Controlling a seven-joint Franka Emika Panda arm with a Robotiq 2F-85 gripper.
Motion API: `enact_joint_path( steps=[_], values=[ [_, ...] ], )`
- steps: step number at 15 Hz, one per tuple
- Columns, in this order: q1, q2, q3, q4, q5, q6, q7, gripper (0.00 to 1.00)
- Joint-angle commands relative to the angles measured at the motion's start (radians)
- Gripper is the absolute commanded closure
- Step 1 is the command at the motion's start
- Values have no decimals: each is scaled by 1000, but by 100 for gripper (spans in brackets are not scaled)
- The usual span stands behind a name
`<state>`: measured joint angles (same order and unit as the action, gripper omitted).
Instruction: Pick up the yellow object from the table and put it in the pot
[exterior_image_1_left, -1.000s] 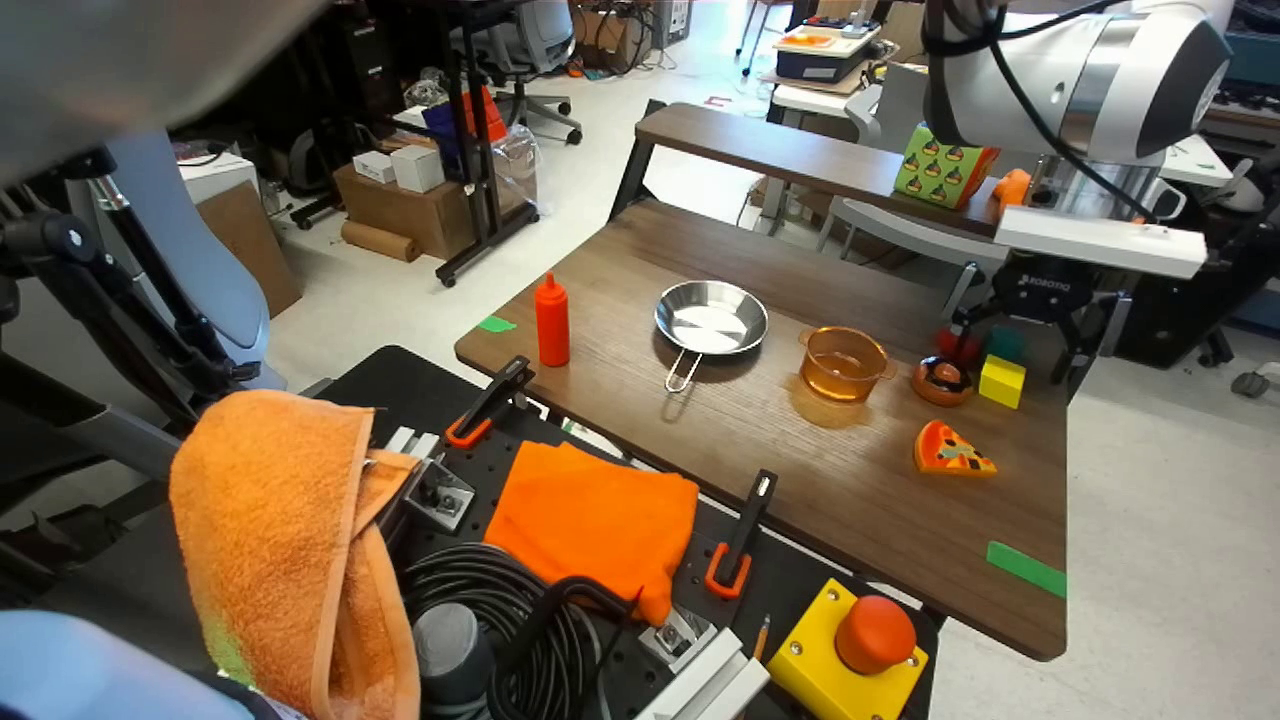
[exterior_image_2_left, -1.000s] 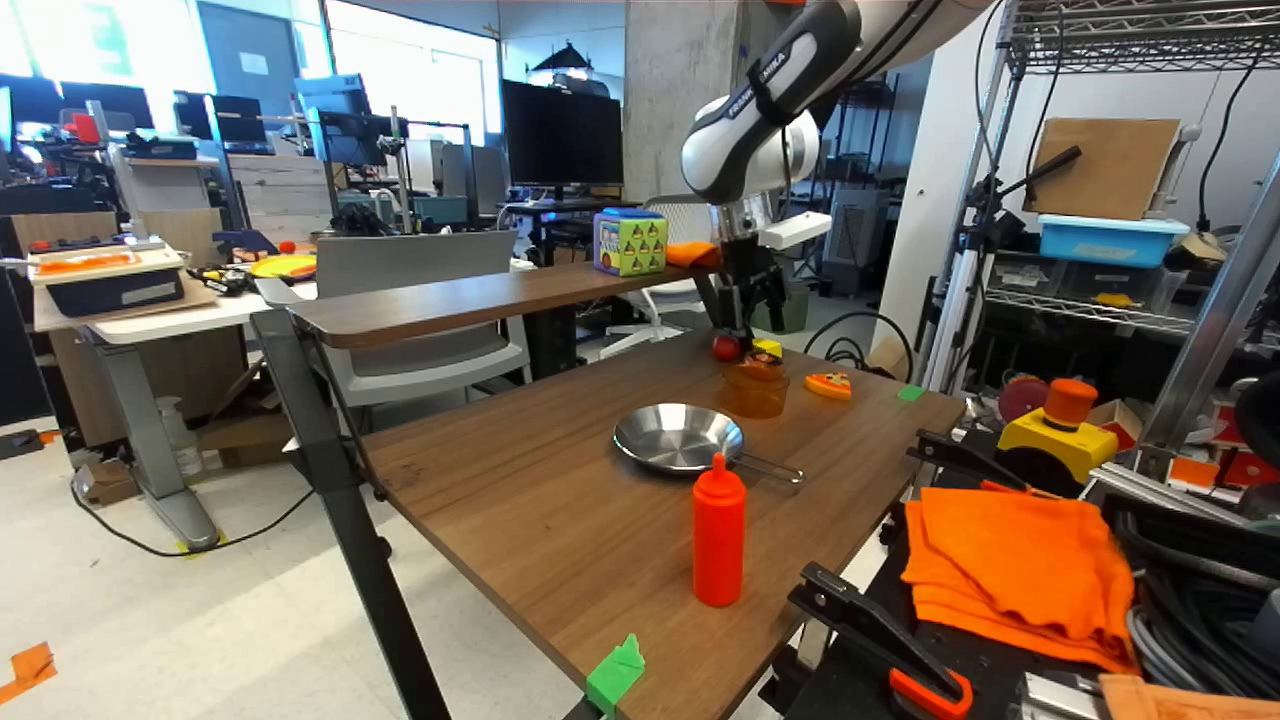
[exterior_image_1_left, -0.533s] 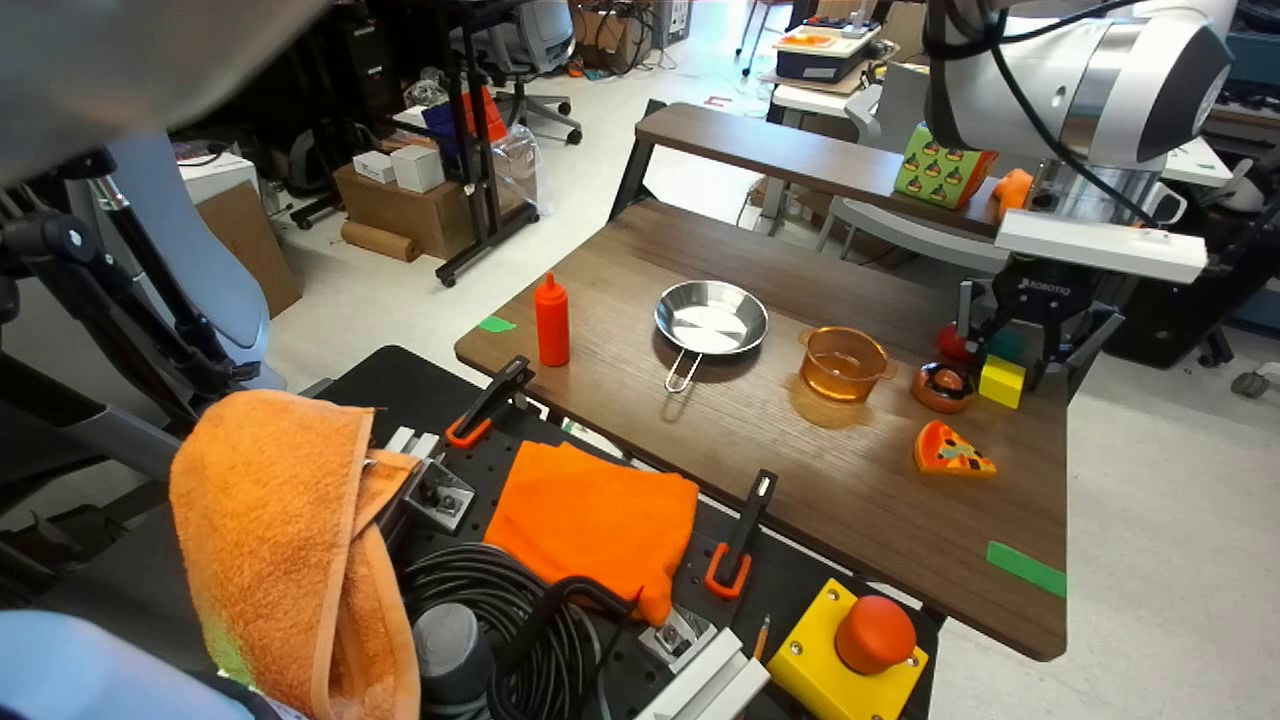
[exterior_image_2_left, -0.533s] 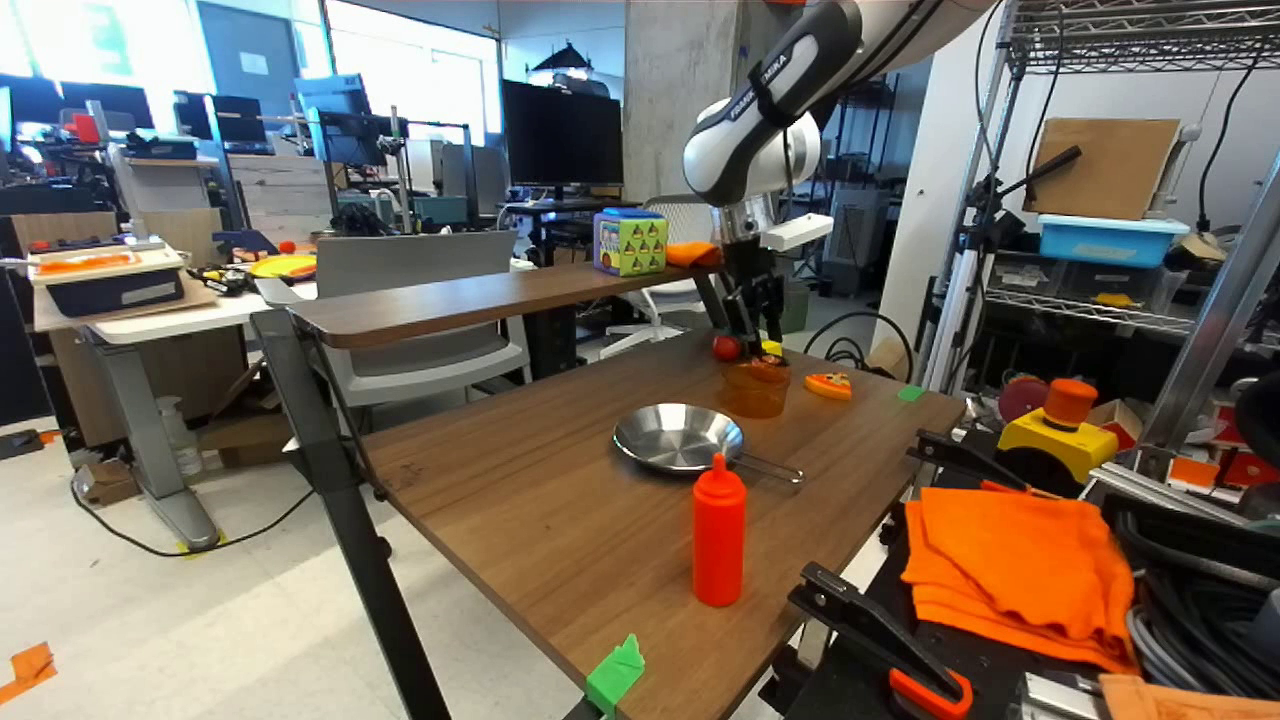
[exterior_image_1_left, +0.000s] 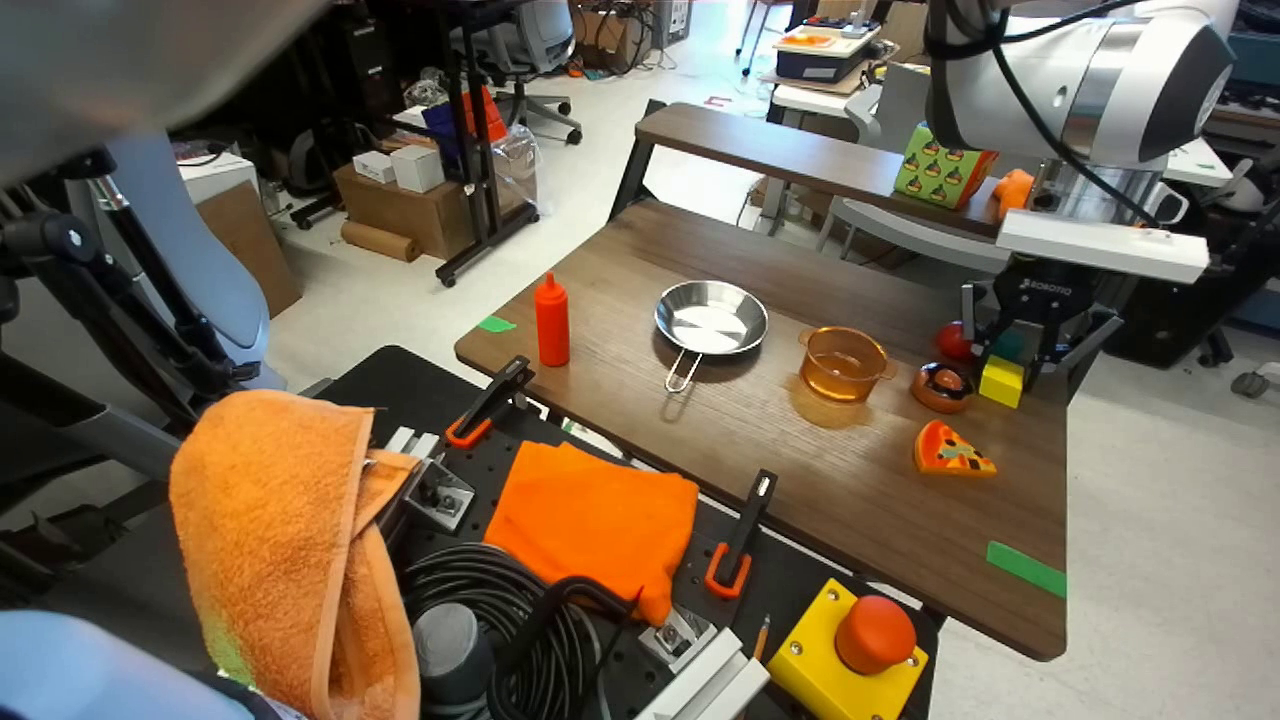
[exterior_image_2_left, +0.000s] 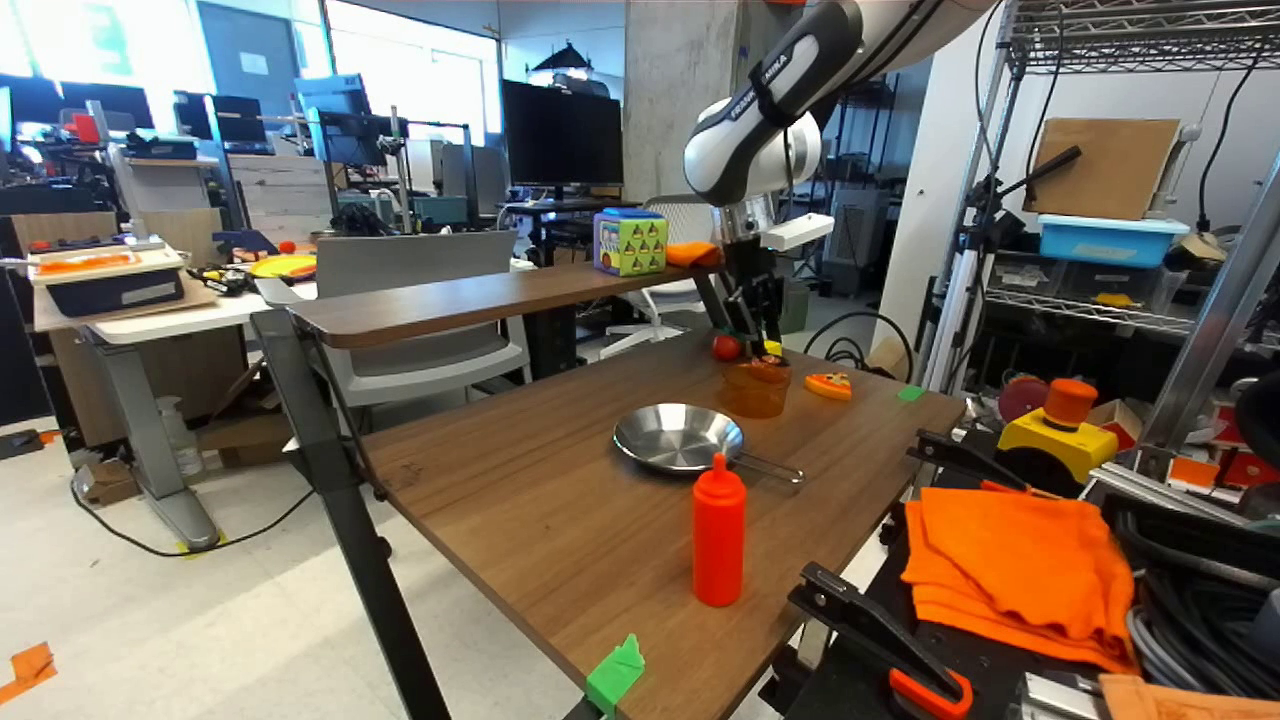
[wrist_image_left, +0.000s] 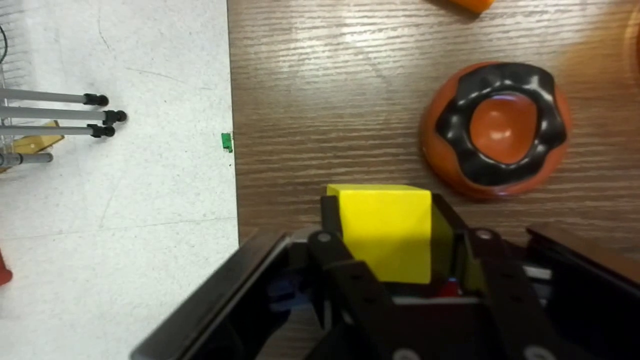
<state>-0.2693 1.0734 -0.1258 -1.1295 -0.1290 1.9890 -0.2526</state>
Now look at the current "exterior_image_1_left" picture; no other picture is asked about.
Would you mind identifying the white wrist bar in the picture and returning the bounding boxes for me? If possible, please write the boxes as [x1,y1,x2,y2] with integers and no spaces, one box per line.
[994,207,1217,289]

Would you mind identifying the brown toy donut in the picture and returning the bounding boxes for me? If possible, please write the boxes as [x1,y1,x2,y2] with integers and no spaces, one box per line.
[910,355,976,415]

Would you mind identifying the yellow emergency stop box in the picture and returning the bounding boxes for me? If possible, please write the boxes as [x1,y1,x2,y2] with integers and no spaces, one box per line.
[763,577,933,720]

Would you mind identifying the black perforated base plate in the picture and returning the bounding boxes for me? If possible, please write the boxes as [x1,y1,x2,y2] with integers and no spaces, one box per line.
[313,341,946,720]

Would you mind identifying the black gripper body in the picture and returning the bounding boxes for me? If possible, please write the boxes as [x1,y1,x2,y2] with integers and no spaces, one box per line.
[976,257,1130,366]

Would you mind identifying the crumpled orange cloth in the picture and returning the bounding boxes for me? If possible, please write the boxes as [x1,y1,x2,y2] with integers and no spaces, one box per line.
[988,162,1045,222]

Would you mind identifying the aluminium extrusion bar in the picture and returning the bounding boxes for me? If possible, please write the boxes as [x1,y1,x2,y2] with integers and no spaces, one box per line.
[636,619,777,720]

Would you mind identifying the silver metal pan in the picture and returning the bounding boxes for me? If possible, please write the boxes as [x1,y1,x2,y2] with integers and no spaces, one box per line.
[650,275,777,399]

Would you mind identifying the grey office chair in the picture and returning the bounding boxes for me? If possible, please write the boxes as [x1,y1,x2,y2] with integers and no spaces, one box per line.
[464,0,587,152]

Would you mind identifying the white height-adjustable desk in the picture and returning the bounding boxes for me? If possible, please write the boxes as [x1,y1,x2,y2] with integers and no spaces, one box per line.
[763,74,891,143]

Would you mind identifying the amber transparent bowl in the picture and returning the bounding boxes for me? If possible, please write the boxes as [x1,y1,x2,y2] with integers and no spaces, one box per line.
[795,325,891,409]

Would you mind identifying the square metal bracket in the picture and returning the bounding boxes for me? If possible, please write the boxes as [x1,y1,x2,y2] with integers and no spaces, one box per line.
[400,456,480,531]
[636,607,716,676]

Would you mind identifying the black floor stand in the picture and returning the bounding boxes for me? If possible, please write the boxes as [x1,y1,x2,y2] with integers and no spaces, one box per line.
[433,0,545,292]

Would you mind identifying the folded orange cloth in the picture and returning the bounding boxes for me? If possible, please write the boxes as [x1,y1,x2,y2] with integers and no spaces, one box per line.
[480,436,704,632]

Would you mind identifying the black office chair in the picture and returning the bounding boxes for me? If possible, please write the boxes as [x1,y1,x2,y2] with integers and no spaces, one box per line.
[1111,195,1280,404]

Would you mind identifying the black camera tripod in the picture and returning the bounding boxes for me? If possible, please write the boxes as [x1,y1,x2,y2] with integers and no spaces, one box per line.
[0,143,252,591]

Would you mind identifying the large cardboard box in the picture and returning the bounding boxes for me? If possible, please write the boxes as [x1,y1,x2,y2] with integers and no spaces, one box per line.
[334,159,505,262]

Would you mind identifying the small white bracket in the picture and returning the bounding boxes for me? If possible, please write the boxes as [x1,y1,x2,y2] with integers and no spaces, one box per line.
[381,422,444,462]

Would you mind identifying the black clamp orange handle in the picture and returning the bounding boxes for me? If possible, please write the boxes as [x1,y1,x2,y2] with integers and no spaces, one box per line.
[699,462,785,607]
[442,350,542,456]

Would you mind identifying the red toy ball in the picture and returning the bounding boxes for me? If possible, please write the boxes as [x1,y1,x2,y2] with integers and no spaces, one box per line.
[933,318,976,366]

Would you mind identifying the grey cylinder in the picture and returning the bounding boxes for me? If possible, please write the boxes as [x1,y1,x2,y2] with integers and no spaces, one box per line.
[413,601,497,720]

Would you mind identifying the colourful toy cube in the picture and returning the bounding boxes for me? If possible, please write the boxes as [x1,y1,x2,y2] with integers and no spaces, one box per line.
[891,120,1000,211]

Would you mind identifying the dark wooden bench table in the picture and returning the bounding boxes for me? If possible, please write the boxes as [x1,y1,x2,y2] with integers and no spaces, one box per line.
[607,95,1026,272]

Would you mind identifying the long green tape strip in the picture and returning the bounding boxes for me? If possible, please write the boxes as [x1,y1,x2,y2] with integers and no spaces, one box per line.
[985,536,1072,604]

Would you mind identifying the cardboard tube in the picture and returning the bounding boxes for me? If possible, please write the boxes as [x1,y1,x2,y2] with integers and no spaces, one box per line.
[335,216,420,262]

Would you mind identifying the black cable coil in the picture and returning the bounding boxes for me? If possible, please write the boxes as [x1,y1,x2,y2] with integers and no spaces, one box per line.
[398,536,644,720]

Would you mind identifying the white cardboard boxes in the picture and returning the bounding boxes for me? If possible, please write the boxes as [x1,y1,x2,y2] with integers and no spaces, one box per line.
[349,136,454,195]

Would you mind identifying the brown cardboard box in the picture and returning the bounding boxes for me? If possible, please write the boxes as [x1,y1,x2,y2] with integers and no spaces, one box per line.
[194,175,308,318]

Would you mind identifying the red squeeze bottle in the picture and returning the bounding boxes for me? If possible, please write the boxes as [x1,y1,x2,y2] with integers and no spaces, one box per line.
[531,272,577,370]

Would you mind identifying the toy pizza slice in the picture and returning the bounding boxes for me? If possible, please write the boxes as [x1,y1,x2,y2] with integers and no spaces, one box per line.
[910,415,1000,489]

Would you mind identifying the device with orange top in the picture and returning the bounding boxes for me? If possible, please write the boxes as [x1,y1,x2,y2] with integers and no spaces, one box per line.
[771,21,890,89]

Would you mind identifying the orange terry towel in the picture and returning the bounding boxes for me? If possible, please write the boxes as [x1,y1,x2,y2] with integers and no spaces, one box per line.
[163,387,425,720]

